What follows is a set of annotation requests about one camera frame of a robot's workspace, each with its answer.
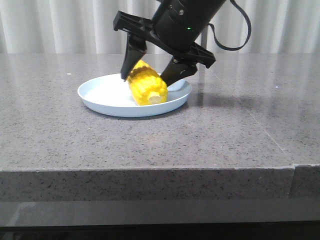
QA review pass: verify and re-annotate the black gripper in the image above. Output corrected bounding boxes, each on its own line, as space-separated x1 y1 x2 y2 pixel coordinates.
113 0 224 87

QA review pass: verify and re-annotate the yellow toy corn cob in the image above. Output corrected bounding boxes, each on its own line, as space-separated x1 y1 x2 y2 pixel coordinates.
127 60 168 106

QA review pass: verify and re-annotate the light blue round plate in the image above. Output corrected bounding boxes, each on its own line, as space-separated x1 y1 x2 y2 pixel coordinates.
77 73 192 118

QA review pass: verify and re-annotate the white pleated curtain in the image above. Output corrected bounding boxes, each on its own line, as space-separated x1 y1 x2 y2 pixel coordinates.
0 0 320 54

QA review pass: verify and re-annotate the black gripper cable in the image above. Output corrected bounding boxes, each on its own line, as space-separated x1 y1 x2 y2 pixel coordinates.
207 0 252 52

